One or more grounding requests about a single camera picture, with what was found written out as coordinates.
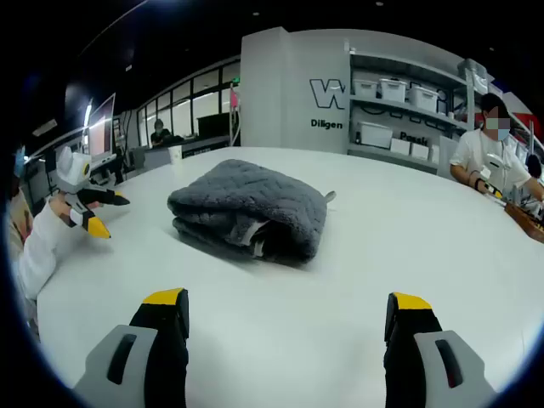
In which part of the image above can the computer monitor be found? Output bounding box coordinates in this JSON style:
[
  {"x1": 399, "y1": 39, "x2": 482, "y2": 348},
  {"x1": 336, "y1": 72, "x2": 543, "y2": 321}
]
[{"x1": 87, "y1": 93, "x2": 118, "y2": 162}]

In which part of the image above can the grey towel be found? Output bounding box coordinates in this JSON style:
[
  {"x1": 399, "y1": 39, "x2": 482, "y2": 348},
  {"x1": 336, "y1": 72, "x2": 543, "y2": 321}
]
[{"x1": 167, "y1": 159, "x2": 337, "y2": 269}]

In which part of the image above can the grey metal shelving unit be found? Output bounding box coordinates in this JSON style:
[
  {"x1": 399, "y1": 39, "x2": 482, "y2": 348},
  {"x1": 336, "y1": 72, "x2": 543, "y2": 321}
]
[{"x1": 346, "y1": 40, "x2": 481, "y2": 169}]

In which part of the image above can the wooden tray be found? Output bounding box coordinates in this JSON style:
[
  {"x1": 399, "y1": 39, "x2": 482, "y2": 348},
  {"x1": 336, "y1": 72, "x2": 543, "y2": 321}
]
[{"x1": 504, "y1": 201, "x2": 544, "y2": 244}]

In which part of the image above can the white storage bin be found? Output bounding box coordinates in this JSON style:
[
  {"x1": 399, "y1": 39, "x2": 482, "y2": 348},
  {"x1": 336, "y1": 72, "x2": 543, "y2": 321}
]
[
  {"x1": 379, "y1": 78, "x2": 409, "y2": 103},
  {"x1": 352, "y1": 78, "x2": 378, "y2": 97},
  {"x1": 408, "y1": 86, "x2": 439, "y2": 113}
]

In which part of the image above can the large white storage box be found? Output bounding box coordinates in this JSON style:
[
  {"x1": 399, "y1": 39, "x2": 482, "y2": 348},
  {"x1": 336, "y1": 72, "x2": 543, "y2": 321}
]
[{"x1": 356, "y1": 122, "x2": 394, "y2": 150}]

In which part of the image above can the silver wrapped bundle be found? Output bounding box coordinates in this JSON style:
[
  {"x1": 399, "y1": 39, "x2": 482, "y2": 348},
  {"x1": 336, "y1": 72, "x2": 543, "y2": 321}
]
[{"x1": 457, "y1": 59, "x2": 490, "y2": 91}]

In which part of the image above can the black display screen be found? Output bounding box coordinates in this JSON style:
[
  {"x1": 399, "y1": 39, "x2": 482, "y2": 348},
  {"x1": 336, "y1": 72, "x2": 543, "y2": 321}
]
[{"x1": 197, "y1": 112, "x2": 231, "y2": 138}]

